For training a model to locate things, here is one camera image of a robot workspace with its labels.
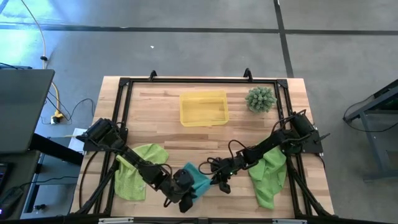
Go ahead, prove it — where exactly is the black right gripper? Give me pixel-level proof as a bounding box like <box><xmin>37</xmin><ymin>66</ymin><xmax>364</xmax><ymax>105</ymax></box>
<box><xmin>210</xmin><ymin>155</ymin><xmax>248</xmax><ymax>194</ymax></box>

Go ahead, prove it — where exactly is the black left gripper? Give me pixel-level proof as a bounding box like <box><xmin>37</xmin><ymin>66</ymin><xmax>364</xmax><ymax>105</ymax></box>
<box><xmin>164</xmin><ymin>169</ymin><xmax>198</xmax><ymax>214</ymax></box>

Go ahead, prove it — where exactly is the teal microfiber towel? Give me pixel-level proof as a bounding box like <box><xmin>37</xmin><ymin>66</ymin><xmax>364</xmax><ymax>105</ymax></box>
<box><xmin>183</xmin><ymin>162</ymin><xmax>215</xmax><ymax>203</ymax></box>

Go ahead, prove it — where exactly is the green microfiber towel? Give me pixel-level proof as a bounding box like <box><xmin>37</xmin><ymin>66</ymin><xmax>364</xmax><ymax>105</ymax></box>
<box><xmin>114</xmin><ymin>143</ymin><xmax>170</xmax><ymax>202</ymax></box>
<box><xmin>248</xmin><ymin>146</ymin><xmax>287</xmax><ymax>210</ymax></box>

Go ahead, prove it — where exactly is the yellow plastic basket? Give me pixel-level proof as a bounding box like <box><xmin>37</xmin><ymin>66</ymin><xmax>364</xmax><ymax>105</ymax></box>
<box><xmin>179</xmin><ymin>90</ymin><xmax>230</xmax><ymax>128</ymax></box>

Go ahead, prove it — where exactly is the artificial plant in white pot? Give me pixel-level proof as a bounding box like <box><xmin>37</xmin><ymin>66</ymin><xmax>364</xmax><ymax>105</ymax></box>
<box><xmin>244</xmin><ymin>86</ymin><xmax>277</xmax><ymax>113</ymax></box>

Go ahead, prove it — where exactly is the white paper sheet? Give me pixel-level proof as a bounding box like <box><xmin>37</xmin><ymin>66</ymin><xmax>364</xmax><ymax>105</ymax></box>
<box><xmin>67</xmin><ymin>128</ymin><xmax>88</xmax><ymax>154</ymax></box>

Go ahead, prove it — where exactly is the black side desk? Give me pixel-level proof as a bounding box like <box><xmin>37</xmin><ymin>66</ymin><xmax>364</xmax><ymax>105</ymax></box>
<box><xmin>0</xmin><ymin>133</ymin><xmax>85</xmax><ymax>220</ymax></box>

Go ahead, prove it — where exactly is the grey metal table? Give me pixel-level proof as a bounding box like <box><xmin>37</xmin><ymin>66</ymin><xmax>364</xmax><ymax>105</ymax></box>
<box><xmin>343</xmin><ymin>79</ymin><xmax>398</xmax><ymax>182</ymax></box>

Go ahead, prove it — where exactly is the grey laptop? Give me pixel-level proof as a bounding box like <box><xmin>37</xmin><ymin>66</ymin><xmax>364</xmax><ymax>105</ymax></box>
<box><xmin>0</xmin><ymin>68</ymin><xmax>56</xmax><ymax>156</ymax></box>

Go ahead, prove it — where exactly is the black aluminium table frame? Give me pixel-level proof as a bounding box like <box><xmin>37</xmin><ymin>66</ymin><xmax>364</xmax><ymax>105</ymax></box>
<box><xmin>70</xmin><ymin>67</ymin><xmax>335</xmax><ymax>224</ymax></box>

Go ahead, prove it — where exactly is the black floor cable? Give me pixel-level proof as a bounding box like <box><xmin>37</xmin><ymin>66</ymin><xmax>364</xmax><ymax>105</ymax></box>
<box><xmin>46</xmin><ymin>90</ymin><xmax>96</xmax><ymax>125</ymax></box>

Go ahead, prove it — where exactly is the yellow cable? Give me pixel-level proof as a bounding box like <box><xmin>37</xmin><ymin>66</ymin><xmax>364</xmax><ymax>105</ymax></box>
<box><xmin>20</xmin><ymin>0</ymin><xmax>65</xmax><ymax>121</ymax></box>

